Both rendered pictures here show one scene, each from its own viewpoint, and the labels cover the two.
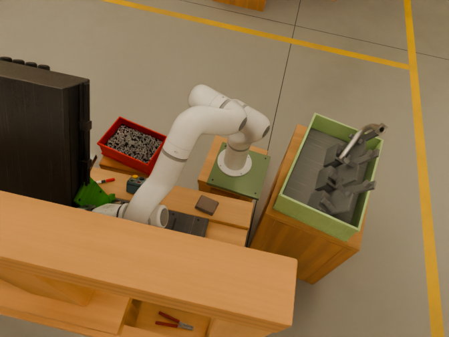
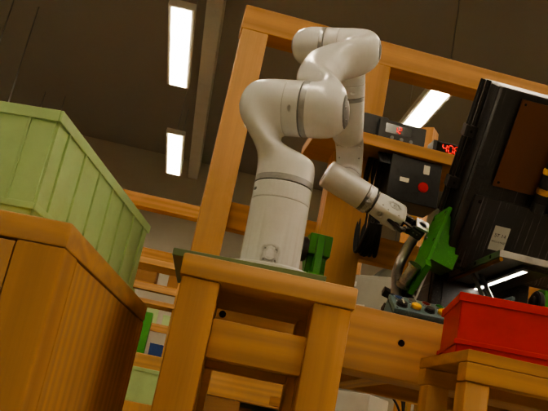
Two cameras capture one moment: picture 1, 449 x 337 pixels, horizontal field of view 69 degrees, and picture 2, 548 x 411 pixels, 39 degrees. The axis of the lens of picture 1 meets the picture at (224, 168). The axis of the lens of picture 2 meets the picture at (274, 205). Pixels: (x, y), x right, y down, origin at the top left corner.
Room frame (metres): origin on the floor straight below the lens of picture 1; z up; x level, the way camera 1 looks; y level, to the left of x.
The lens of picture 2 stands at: (2.50, -0.37, 0.56)
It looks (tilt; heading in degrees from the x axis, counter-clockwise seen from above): 17 degrees up; 168
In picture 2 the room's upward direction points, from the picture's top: 12 degrees clockwise
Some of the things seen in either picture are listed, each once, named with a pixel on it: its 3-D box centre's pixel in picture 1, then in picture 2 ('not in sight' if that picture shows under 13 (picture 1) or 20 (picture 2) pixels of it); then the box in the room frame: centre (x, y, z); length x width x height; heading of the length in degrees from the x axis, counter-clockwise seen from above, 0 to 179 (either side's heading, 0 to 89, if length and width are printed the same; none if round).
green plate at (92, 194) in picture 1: (87, 199); (439, 246); (0.53, 0.52, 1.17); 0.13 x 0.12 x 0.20; 85
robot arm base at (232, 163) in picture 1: (236, 152); (275, 231); (1.00, -0.05, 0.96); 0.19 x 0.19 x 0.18
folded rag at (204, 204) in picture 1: (206, 204); not in sight; (0.70, 0.06, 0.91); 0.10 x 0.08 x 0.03; 72
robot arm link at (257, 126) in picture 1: (248, 130); (277, 133); (0.99, -0.09, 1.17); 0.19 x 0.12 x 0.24; 62
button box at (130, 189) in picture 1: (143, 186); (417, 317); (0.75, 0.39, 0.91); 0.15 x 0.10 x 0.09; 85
